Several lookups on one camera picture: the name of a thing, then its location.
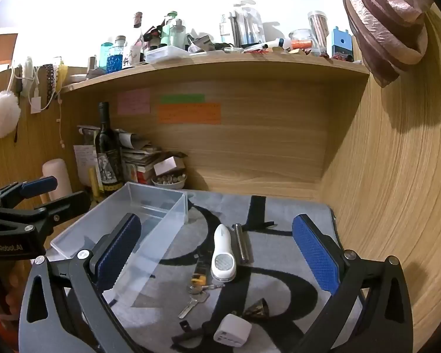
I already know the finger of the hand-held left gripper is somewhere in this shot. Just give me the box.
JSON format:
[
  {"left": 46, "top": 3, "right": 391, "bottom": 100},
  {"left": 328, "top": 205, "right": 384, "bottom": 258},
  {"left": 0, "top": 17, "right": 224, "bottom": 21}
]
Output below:
[
  {"left": 0, "top": 190, "right": 92, "bottom": 233},
  {"left": 0, "top": 176, "right": 58, "bottom": 210}
]

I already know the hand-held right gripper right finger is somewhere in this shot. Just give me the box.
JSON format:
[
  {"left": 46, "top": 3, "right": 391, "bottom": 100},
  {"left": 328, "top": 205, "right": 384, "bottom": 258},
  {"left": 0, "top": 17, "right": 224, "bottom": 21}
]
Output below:
[{"left": 292, "top": 213, "right": 414, "bottom": 353}]

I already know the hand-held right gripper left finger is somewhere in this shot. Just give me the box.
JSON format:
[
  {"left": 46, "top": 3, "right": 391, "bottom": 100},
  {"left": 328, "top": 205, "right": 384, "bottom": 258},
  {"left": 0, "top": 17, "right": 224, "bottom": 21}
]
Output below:
[{"left": 18, "top": 212, "right": 148, "bottom": 353}]

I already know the clear plastic storage box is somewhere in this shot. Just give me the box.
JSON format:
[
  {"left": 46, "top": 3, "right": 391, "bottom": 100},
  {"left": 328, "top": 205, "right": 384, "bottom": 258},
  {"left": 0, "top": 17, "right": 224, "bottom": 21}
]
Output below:
[{"left": 51, "top": 182, "right": 189, "bottom": 291}]

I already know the metal cylinder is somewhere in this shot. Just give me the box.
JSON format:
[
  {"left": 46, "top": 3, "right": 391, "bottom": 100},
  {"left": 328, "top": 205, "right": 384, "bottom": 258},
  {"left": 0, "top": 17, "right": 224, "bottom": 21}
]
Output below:
[{"left": 232, "top": 223, "right": 250, "bottom": 264}]

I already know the small bronze cone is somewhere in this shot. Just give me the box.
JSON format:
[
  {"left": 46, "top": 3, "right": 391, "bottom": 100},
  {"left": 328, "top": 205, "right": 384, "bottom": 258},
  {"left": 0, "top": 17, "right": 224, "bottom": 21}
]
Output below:
[{"left": 243, "top": 299, "right": 270, "bottom": 319}]

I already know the white handheld electric device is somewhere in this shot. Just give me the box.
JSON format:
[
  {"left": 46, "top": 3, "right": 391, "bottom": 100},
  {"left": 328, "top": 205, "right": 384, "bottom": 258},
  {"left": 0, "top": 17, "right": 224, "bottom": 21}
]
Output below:
[{"left": 211, "top": 224, "right": 237, "bottom": 281}]

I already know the pink mug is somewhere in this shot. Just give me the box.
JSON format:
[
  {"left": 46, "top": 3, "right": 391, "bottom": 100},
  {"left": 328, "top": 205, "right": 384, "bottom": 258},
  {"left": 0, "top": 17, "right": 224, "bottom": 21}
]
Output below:
[{"left": 40, "top": 159, "right": 73, "bottom": 204}]

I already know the grey mat with black print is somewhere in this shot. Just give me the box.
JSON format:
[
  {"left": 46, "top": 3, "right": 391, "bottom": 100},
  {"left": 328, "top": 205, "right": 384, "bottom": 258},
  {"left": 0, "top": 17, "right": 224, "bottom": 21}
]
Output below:
[{"left": 64, "top": 189, "right": 364, "bottom": 353}]

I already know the white paper note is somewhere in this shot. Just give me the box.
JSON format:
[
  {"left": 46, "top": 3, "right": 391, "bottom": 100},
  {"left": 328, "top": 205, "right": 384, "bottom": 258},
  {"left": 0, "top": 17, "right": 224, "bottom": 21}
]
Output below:
[{"left": 73, "top": 145, "right": 98, "bottom": 186}]

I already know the dark wine bottle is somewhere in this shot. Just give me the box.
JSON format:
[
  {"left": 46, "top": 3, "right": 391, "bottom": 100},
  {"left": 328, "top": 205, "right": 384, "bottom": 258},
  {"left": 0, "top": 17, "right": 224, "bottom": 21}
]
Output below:
[{"left": 95, "top": 102, "right": 125, "bottom": 195}]

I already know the white fluffy puff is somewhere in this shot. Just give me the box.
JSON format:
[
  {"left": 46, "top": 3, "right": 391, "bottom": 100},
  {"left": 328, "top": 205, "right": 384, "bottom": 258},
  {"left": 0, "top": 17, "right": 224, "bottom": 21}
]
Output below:
[{"left": 0, "top": 91, "right": 21, "bottom": 138}]

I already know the stack of papers and books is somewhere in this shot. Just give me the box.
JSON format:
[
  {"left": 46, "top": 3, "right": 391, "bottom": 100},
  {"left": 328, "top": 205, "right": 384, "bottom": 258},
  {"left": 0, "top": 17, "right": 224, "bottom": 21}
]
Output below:
[{"left": 114, "top": 129, "right": 188, "bottom": 185}]

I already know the small bowl of trinkets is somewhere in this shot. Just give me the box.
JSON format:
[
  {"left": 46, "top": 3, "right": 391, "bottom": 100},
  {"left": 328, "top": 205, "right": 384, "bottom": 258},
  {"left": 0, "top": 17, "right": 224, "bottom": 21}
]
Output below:
[{"left": 151, "top": 173, "right": 187, "bottom": 191}]

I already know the key bunch with yellow fob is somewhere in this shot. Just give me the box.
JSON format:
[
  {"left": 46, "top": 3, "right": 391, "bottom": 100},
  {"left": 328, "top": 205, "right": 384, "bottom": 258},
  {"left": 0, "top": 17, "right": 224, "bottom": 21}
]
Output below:
[{"left": 178, "top": 255, "right": 226, "bottom": 320}]

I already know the small white cardboard box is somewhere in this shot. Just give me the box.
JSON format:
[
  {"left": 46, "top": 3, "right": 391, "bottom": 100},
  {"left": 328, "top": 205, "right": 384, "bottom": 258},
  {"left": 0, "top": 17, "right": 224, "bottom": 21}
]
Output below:
[{"left": 153, "top": 156, "right": 186, "bottom": 176}]

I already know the black lace ribbon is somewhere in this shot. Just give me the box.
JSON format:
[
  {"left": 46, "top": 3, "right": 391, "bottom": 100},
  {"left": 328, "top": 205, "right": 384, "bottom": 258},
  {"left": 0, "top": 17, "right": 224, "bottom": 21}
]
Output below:
[{"left": 40, "top": 62, "right": 61, "bottom": 109}]

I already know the white charger adapter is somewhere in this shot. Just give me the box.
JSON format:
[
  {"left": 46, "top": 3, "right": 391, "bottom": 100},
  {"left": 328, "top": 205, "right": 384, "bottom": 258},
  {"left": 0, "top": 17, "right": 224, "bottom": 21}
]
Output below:
[{"left": 213, "top": 314, "right": 252, "bottom": 348}]

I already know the white hanging brush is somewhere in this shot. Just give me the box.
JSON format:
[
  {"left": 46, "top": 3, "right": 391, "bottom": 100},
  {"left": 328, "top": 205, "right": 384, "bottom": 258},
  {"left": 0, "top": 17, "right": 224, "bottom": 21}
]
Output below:
[{"left": 22, "top": 57, "right": 36, "bottom": 92}]

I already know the pink sticky note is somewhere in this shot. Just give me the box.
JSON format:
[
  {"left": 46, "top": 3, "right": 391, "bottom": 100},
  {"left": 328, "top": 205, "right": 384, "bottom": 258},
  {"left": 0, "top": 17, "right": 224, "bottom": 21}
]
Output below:
[{"left": 117, "top": 89, "right": 151, "bottom": 114}]

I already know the brown cardboard piece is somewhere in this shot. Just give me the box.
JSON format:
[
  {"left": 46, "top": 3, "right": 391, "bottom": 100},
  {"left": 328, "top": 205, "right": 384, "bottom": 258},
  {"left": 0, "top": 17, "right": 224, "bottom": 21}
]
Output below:
[{"left": 0, "top": 33, "right": 18, "bottom": 67}]

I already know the teal plastic bottle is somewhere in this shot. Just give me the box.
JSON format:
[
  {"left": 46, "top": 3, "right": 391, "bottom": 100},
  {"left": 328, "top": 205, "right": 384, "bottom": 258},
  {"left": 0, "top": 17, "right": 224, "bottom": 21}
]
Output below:
[{"left": 100, "top": 42, "right": 114, "bottom": 71}]

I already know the orange sticky note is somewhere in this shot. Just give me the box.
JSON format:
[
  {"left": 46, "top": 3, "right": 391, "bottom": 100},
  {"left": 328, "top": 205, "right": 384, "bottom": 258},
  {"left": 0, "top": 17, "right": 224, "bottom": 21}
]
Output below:
[{"left": 158, "top": 103, "right": 221, "bottom": 125}]

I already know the blue patterned glass bottle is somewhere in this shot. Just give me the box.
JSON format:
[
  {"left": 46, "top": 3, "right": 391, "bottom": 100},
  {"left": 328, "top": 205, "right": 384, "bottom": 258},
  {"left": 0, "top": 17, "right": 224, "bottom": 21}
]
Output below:
[{"left": 108, "top": 36, "right": 128, "bottom": 73}]

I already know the green sticky note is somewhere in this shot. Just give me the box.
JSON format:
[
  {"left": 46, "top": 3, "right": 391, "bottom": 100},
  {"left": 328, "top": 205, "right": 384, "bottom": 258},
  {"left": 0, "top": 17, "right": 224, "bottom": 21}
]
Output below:
[{"left": 160, "top": 94, "right": 206, "bottom": 104}]

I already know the white printed cup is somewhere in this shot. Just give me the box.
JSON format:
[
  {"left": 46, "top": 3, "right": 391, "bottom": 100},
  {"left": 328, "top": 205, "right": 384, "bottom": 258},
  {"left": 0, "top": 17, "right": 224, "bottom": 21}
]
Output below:
[{"left": 127, "top": 46, "right": 142, "bottom": 67}]

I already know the clear lidded plastic case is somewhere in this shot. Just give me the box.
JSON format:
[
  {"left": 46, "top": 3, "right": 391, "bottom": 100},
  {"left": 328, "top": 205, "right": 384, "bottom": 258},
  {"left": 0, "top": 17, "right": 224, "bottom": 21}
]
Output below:
[{"left": 145, "top": 46, "right": 190, "bottom": 64}]

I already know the clear pump bottle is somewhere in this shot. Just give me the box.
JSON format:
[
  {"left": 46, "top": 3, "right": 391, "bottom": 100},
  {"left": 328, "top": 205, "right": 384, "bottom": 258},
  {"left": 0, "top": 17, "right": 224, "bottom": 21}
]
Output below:
[{"left": 169, "top": 20, "right": 187, "bottom": 50}]

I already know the mint green bottle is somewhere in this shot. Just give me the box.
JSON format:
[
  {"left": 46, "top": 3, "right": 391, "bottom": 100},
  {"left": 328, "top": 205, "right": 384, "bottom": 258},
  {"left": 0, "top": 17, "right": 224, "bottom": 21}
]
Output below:
[{"left": 161, "top": 11, "right": 179, "bottom": 46}]

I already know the blue paper box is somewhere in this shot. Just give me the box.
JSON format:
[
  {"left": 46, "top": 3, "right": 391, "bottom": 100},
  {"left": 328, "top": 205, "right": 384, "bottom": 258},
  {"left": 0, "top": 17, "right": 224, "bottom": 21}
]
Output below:
[{"left": 326, "top": 26, "right": 354, "bottom": 59}]

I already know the round glass jar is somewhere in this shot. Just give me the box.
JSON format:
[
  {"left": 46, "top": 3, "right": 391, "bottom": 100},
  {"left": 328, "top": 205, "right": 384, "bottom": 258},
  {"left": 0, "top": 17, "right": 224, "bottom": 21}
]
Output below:
[{"left": 289, "top": 29, "right": 313, "bottom": 51}]

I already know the tall clear jar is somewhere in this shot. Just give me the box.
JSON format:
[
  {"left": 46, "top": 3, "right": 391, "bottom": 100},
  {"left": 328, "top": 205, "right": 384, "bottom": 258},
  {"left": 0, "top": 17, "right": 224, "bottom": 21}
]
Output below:
[{"left": 308, "top": 11, "right": 329, "bottom": 56}]

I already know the white tube bottle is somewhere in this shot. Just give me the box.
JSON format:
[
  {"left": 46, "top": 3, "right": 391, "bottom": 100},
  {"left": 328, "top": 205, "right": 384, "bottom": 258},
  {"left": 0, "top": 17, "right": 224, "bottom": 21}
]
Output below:
[{"left": 220, "top": 14, "right": 233, "bottom": 44}]

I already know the brown hanging cloth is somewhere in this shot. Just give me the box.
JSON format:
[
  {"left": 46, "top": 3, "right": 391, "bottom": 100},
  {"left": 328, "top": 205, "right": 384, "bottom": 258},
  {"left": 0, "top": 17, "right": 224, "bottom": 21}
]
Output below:
[{"left": 342, "top": 0, "right": 436, "bottom": 88}]

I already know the toothbrush blister pack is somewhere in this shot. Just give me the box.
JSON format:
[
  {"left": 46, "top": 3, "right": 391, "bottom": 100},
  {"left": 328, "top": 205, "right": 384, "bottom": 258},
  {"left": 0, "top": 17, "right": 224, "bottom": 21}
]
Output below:
[{"left": 232, "top": 1, "right": 264, "bottom": 46}]

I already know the black mat strap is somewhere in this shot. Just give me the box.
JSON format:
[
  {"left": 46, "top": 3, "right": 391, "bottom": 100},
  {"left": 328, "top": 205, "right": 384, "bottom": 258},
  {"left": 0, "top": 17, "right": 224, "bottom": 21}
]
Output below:
[{"left": 248, "top": 195, "right": 275, "bottom": 229}]

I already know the black cable strap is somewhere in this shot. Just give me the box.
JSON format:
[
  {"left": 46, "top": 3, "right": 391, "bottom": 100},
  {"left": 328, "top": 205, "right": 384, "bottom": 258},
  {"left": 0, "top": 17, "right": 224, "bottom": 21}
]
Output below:
[{"left": 171, "top": 320, "right": 217, "bottom": 350}]

